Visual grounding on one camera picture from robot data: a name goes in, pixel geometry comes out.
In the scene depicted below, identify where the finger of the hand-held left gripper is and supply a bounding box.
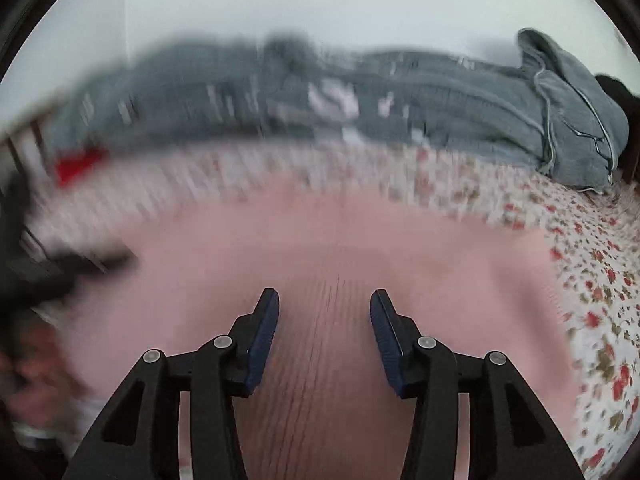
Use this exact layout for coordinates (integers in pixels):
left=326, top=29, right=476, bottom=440
left=47, top=250, right=140, bottom=288

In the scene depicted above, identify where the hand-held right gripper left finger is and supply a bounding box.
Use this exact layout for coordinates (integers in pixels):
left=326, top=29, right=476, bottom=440
left=62, top=287, right=280, bottom=480

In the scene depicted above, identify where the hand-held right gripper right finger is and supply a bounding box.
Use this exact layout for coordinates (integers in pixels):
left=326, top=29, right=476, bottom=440
left=370, top=288, right=585, bottom=480

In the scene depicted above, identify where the pink knitted sweater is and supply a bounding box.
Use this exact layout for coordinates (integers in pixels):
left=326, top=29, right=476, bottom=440
left=62, top=180, right=583, bottom=480

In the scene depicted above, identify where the person's left forearm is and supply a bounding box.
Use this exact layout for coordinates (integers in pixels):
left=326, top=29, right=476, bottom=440
left=0, top=392, right=98, bottom=480

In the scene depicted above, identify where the person's left hand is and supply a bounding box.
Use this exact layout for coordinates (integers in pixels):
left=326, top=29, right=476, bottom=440
left=0, top=317, right=88, bottom=413

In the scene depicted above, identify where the red cloth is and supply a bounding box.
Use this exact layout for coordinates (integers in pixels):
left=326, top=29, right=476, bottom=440
left=54, top=147, right=109, bottom=184

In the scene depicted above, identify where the wooden bed headboard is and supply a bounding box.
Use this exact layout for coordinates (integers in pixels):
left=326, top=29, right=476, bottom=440
left=0, top=114, right=57, bottom=188

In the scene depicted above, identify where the floral bed sheet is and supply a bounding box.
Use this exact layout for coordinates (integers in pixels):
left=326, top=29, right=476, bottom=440
left=30, top=142, right=640, bottom=476

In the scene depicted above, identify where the grey printed quilt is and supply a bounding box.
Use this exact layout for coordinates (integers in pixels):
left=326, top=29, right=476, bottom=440
left=47, top=27, right=630, bottom=196

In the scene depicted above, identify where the dark wooden furniture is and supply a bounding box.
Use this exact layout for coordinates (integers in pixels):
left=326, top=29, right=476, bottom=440
left=594, top=74, right=640, bottom=184

